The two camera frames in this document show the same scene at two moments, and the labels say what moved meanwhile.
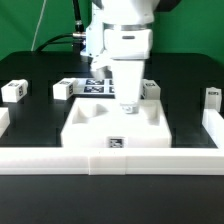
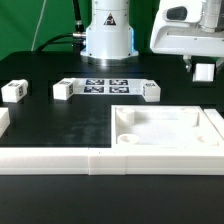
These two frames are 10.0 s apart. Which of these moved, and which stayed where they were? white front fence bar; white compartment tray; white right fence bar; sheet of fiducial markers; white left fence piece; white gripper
Moved: white gripper; white compartment tray
Stayed: white front fence bar; sheet of fiducial markers; white right fence bar; white left fence piece
